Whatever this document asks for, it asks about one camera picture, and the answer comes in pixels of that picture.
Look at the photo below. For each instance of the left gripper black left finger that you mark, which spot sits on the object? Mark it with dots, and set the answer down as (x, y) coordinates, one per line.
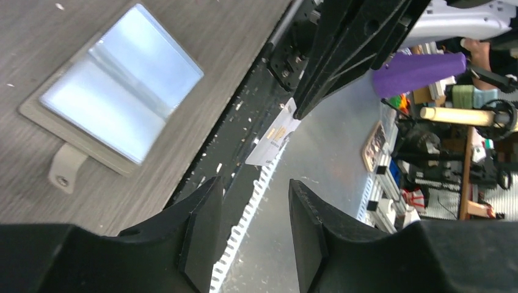
(173, 251)

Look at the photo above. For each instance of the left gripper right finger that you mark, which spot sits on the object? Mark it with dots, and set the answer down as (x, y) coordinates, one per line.
(337, 253)

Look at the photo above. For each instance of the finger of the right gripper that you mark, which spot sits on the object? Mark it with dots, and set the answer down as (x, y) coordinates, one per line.
(351, 38)

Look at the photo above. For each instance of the white credit card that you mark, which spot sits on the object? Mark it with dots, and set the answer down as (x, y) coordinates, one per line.
(276, 137)

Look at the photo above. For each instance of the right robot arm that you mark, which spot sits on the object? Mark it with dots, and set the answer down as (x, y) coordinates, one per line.
(437, 20)

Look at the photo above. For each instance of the operator hand with controller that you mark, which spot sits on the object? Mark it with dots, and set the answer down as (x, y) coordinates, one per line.
(479, 56)

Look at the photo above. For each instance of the purple cone object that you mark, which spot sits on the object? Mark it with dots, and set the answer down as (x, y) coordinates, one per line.
(405, 73)

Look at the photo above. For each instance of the cream cardboard tube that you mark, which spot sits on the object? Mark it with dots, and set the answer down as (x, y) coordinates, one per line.
(472, 117)

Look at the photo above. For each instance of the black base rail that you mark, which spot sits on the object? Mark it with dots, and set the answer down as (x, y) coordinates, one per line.
(267, 86)

